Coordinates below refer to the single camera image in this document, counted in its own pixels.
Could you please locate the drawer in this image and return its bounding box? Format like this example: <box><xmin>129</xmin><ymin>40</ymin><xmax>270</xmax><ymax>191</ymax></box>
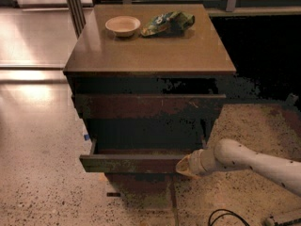
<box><xmin>79</xmin><ymin>139</ymin><xmax>195</xmax><ymax>174</ymax></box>
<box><xmin>73</xmin><ymin>94</ymin><xmax>226</xmax><ymax>119</ymax></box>

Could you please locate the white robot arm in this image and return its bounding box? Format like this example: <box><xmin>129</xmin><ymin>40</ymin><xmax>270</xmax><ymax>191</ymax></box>
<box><xmin>176</xmin><ymin>138</ymin><xmax>301</xmax><ymax>196</ymax></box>

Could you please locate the dark wooden drawer cabinet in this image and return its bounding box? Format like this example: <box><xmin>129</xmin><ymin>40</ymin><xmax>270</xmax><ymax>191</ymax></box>
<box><xmin>64</xmin><ymin>5</ymin><xmax>236</xmax><ymax>199</ymax></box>

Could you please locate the top drawer front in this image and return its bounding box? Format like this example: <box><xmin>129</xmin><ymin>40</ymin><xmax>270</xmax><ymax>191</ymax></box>
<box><xmin>73</xmin><ymin>94</ymin><xmax>226</xmax><ymax>119</ymax></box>

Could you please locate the white power strip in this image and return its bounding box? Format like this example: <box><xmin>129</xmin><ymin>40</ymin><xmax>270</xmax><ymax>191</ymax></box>
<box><xmin>262</xmin><ymin>208</ymin><xmax>301</xmax><ymax>226</ymax></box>

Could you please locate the blue tape piece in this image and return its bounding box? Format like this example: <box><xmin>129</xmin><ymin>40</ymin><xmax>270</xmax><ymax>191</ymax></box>
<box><xmin>84</xmin><ymin>134</ymin><xmax>90</xmax><ymax>140</ymax></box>

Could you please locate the green chip bag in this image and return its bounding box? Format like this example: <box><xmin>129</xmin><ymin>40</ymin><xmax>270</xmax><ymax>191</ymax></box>
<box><xmin>141</xmin><ymin>11</ymin><xmax>195</xmax><ymax>37</ymax></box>

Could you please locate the black floor cable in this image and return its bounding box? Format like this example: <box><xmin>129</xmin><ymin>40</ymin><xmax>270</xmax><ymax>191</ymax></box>
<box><xmin>207</xmin><ymin>208</ymin><xmax>251</xmax><ymax>226</ymax></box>

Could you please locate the metal window frame post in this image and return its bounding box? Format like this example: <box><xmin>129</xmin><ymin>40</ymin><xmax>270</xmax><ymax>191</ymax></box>
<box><xmin>66</xmin><ymin>0</ymin><xmax>86</xmax><ymax>38</ymax></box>

